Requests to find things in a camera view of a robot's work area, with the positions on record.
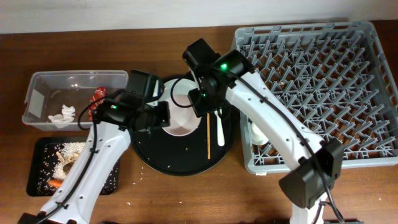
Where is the cream plastic cup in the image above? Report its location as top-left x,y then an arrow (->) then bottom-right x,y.
251,123 -> 269,146

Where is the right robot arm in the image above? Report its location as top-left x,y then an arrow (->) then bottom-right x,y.
182,39 -> 344,223

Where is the pink bowl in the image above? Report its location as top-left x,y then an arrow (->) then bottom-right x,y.
163,119 -> 201,137

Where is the cooked rice pile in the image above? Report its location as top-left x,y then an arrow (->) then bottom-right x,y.
35,142 -> 85,196

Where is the round black serving tray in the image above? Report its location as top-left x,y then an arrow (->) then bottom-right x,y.
132,76 -> 239,176

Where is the wooden chopstick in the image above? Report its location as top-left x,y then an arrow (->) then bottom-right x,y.
206,113 -> 211,160

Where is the grey dishwasher rack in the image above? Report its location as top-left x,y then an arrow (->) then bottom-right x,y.
232,21 -> 397,169

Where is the grey round plate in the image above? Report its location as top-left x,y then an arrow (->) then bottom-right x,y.
159,78 -> 201,123

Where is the brown food scrap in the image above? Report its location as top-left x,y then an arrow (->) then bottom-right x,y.
62,161 -> 75,175

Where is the black rectangular tray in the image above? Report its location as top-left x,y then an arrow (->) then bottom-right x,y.
25,136 -> 121,197

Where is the red strawberry snack wrapper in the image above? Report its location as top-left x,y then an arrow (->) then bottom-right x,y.
88,86 -> 106,121

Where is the orange carrot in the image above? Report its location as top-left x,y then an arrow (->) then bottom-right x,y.
47,179 -> 63,188

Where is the clear plastic waste bin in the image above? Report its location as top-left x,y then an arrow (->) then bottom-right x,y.
22,70 -> 128,131

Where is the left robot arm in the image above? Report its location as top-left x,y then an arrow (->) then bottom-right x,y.
19,90 -> 170,223

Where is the white plastic fork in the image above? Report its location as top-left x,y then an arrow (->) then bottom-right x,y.
215,111 -> 225,147

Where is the white napkin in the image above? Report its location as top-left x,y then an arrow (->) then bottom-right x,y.
48,105 -> 76,129

